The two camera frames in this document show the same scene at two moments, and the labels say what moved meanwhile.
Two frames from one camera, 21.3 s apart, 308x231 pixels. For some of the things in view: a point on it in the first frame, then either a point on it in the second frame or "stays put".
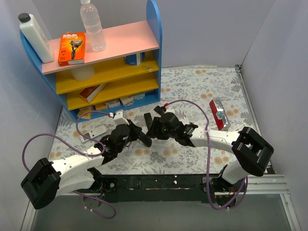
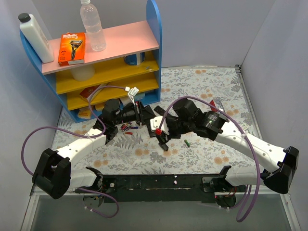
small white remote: x=240 y=128 stays put
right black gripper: x=156 y=127 → x=165 y=134
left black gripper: x=135 y=132 → x=139 y=112
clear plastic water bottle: x=91 y=17 stays put
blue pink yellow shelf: x=126 y=74 stays put
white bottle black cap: x=36 y=36 stays put
